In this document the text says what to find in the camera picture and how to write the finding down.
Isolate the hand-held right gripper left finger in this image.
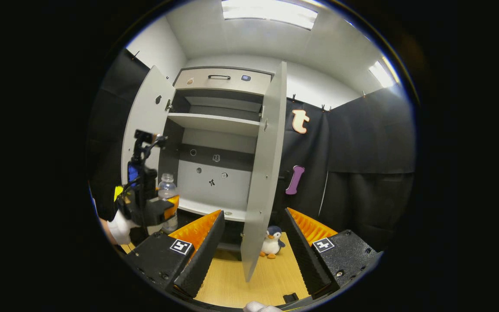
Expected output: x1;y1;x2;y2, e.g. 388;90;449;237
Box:
122;210;226;299

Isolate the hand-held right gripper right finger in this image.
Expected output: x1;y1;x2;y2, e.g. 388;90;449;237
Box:
282;207;382;299

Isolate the clear plastic bottle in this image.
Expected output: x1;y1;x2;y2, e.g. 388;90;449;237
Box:
158;173;179;232

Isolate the grey cabinet door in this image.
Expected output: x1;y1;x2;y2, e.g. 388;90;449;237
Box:
121;65;176;187
240;61;288;283

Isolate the grey cabinet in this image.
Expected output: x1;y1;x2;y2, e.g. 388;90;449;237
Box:
159;66;276;252

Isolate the grey cabinet drawer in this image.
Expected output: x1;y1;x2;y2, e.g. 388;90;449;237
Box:
174;68;273;96

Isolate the penguin plush toy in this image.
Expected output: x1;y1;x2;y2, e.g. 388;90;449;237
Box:
259;225;286;260

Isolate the black backdrop cloth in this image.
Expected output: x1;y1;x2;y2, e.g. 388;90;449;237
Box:
87;48;417;252

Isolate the small ceiling light panel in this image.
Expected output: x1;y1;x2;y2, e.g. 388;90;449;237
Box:
369;61;399;88

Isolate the large ceiling light panel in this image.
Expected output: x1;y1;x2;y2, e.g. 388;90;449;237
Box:
221;0;319;30

